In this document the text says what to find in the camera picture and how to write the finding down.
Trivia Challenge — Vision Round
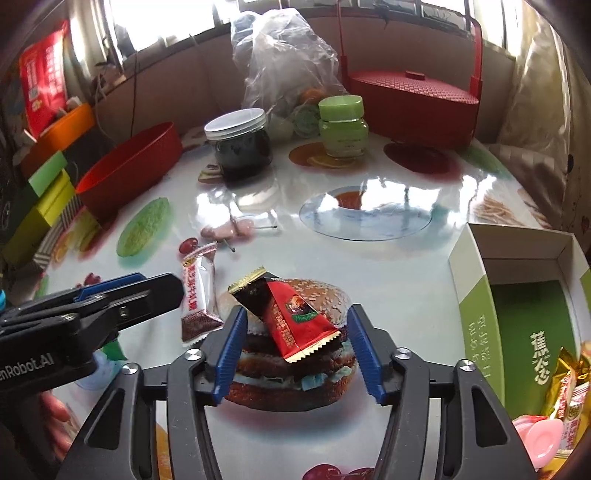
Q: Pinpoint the green glass jar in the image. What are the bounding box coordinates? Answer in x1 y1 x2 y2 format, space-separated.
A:
318 95 369 158

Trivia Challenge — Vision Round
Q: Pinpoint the red basket with handle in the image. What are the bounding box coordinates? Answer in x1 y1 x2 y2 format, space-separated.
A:
336 2 485 149

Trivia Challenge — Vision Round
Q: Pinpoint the red black snack packet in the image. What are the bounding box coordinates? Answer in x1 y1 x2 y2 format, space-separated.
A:
228 265 341 365

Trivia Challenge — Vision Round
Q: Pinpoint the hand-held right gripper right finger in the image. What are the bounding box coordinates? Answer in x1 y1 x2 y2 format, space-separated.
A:
346 304 536 480

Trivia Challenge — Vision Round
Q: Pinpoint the green cardboard box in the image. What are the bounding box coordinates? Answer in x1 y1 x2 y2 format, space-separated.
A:
449 222 591 416

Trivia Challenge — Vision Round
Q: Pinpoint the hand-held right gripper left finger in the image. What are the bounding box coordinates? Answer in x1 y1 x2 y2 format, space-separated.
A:
58 305 250 480

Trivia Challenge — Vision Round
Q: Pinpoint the long gold snack packet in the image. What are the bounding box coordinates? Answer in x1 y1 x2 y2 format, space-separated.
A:
540 346 578 418

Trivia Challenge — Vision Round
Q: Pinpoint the clear plastic bag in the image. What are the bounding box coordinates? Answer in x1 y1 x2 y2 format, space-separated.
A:
231 8 349 139

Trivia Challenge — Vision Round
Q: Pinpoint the yellow-green box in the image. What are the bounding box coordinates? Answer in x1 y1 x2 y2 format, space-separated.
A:
2 171 77 266

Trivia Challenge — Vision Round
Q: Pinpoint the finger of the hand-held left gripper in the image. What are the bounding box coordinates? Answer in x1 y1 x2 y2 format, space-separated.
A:
60 273 184 344
14 272 147 319

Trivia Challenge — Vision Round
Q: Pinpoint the cream patterned curtain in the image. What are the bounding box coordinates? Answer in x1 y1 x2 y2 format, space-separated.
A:
496 14 587 222

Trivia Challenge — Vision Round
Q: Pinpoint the small green box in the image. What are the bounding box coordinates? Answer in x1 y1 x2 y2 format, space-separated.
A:
28 150 69 197

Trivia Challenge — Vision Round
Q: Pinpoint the white nougat bar packet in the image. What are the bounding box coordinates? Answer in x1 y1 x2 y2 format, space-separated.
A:
179 241 225 343

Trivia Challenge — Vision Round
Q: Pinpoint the pink jelly cup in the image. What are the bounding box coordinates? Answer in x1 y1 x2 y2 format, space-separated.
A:
512 413 566 469

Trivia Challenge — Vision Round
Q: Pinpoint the red printed bag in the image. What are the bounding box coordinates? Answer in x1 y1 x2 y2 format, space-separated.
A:
18 21 70 139

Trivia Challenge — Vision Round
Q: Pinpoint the red oval tray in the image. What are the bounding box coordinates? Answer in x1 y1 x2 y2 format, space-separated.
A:
75 121 184 222

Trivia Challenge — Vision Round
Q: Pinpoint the dark jar with white lid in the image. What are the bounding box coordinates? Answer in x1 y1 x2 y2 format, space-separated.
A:
204 108 274 183

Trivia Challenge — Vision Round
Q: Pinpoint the person's left hand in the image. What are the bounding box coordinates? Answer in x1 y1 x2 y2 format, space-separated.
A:
39 390 72 462

